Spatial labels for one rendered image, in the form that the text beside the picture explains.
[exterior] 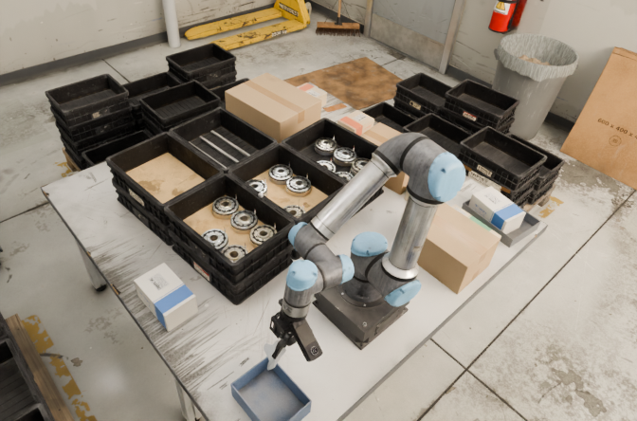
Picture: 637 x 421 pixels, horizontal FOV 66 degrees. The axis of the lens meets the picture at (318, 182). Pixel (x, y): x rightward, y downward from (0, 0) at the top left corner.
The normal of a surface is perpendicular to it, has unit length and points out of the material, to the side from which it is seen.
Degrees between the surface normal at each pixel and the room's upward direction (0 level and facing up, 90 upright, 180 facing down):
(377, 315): 3
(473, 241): 0
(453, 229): 0
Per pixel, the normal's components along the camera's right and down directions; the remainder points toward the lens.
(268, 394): 0.06, -0.76
